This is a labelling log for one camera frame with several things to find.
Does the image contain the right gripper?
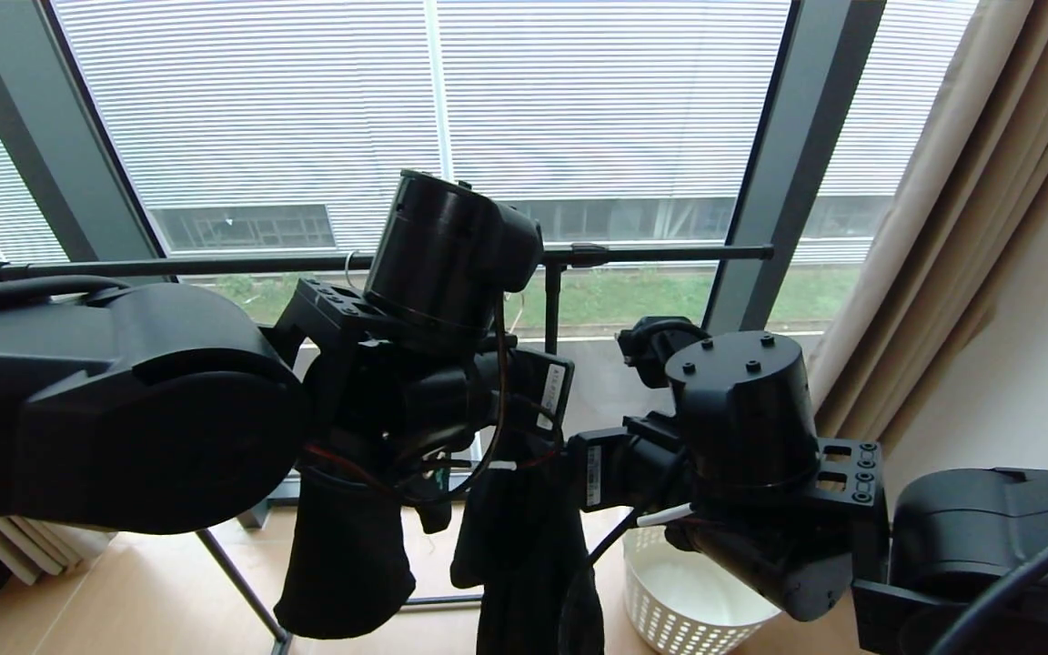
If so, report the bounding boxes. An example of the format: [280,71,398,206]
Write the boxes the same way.
[565,414,698,529]

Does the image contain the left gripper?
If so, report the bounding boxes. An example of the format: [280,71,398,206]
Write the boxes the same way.
[397,346,577,448]

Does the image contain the black garment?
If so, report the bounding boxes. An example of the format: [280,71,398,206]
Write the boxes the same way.
[449,435,607,655]

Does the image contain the black shorts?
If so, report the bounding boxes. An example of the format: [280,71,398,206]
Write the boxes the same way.
[274,462,418,640]

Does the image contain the white laundry basket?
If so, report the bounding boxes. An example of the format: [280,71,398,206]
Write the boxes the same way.
[622,526,784,655]

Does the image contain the black clothes rack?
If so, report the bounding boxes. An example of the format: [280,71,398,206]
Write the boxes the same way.
[0,243,775,655]

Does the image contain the window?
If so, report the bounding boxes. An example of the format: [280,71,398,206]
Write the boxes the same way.
[0,0,980,506]

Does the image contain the beige curtain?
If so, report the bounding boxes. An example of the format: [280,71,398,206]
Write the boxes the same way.
[806,0,1048,456]
[0,517,117,588]

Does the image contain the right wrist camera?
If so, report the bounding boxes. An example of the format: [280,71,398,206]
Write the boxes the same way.
[617,317,711,390]

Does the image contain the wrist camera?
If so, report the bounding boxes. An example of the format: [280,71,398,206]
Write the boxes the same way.
[489,205,545,294]
[617,317,711,390]

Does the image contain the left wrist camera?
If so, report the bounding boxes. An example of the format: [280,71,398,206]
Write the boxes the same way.
[489,205,545,294]

